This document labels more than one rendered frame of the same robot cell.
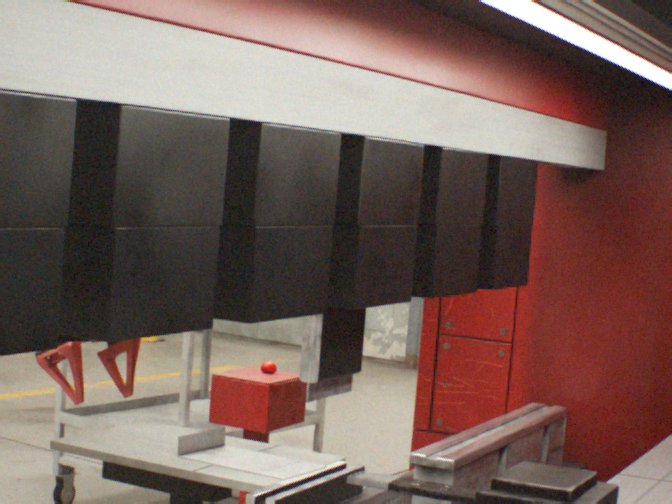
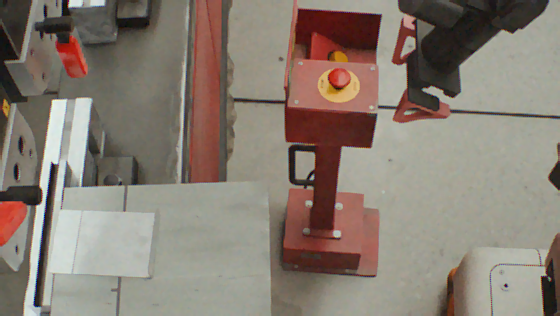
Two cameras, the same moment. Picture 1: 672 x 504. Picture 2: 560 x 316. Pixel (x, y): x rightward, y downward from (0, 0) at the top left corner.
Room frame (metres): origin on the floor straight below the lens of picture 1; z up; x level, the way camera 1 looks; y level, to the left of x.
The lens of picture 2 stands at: (1.77, 0.13, 1.81)
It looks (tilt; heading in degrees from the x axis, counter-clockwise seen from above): 60 degrees down; 155
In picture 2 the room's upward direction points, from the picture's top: 2 degrees counter-clockwise
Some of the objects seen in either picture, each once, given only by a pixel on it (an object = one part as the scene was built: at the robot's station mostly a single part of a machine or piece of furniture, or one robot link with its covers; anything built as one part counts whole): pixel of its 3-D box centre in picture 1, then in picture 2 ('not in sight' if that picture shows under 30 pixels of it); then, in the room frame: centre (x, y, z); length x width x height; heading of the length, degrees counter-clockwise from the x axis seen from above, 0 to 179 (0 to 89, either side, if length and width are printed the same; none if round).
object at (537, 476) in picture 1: (475, 488); not in sight; (1.28, -0.15, 1.01); 0.26 x 0.12 x 0.05; 65
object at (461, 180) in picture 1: (426, 219); not in sight; (1.54, -0.09, 1.26); 0.15 x 0.09 x 0.17; 155
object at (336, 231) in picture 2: not in sight; (323, 219); (1.12, 0.55, 0.13); 0.10 x 0.10 x 0.01; 57
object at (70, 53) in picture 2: not in sight; (63, 48); (1.23, 0.13, 1.20); 0.04 x 0.02 x 0.10; 65
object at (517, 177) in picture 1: (485, 220); not in sight; (1.73, -0.18, 1.26); 0.15 x 0.09 x 0.17; 155
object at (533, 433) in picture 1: (494, 460); not in sight; (1.84, -0.23, 0.92); 0.50 x 0.06 x 0.10; 155
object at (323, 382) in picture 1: (333, 350); not in sight; (1.34, 0.00, 1.13); 0.10 x 0.02 x 0.10; 155
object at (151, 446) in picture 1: (198, 454); (161, 251); (1.40, 0.14, 1.00); 0.26 x 0.18 x 0.01; 65
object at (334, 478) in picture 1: (308, 493); (50, 233); (1.31, 0.02, 0.98); 0.20 x 0.03 x 0.03; 155
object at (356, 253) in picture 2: not in sight; (333, 230); (1.13, 0.57, 0.06); 0.25 x 0.20 x 0.12; 57
